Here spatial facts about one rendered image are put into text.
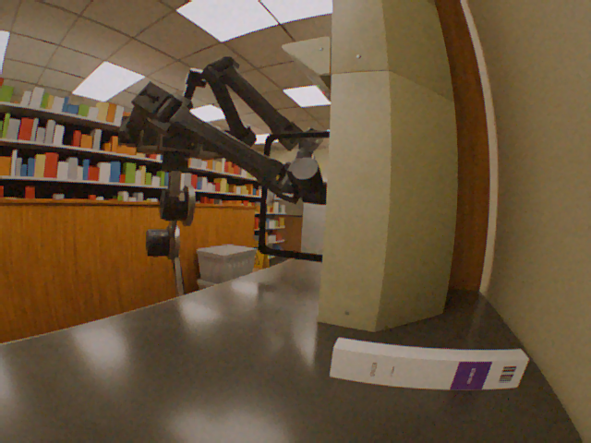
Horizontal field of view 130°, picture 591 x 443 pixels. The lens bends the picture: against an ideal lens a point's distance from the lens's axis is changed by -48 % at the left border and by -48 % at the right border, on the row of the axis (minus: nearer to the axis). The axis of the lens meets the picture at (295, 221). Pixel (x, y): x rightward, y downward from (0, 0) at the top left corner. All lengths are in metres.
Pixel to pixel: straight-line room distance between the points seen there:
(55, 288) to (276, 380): 2.03
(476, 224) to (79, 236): 2.33
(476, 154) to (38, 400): 1.03
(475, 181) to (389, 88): 0.45
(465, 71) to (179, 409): 1.04
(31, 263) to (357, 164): 2.08
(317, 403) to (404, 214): 0.33
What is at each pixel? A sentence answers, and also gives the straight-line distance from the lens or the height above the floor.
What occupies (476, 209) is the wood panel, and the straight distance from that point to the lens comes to 0.84.
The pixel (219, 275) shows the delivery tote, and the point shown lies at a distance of 2.71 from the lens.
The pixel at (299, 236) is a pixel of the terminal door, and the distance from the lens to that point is 0.81.
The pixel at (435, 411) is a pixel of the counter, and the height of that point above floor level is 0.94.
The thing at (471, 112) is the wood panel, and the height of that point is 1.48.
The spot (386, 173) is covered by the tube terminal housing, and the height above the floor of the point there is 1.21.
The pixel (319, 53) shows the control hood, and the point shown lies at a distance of 0.57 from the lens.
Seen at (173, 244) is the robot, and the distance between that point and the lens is 1.68.
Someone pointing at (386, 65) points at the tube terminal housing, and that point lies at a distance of 0.52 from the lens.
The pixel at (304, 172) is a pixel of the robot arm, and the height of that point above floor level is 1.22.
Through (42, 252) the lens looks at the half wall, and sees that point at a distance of 2.16.
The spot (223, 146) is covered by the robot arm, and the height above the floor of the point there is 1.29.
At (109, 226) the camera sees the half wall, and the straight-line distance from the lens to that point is 2.32.
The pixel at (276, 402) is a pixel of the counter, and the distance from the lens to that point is 0.31.
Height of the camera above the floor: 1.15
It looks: 3 degrees down
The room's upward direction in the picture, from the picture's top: 3 degrees clockwise
